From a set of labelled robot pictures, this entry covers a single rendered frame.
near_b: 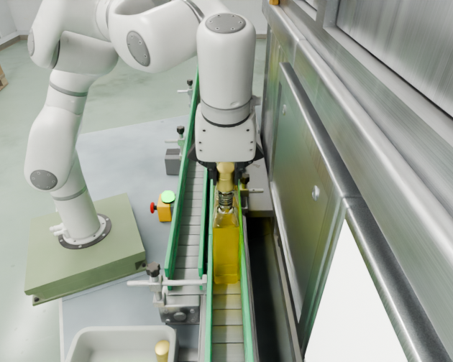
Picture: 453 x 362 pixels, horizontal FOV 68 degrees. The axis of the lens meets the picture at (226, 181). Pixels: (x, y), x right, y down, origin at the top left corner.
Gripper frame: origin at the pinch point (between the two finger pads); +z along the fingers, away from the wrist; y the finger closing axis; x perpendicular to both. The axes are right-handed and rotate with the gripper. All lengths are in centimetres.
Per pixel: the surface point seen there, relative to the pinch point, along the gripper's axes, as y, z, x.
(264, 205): -12.2, 36.2, -16.8
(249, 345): -3.8, 15.8, 26.5
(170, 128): 26, 68, -86
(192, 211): 9.6, 35.6, -14.7
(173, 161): 20, 50, -48
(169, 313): 12.9, 29.6, 16.6
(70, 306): 41, 42, 11
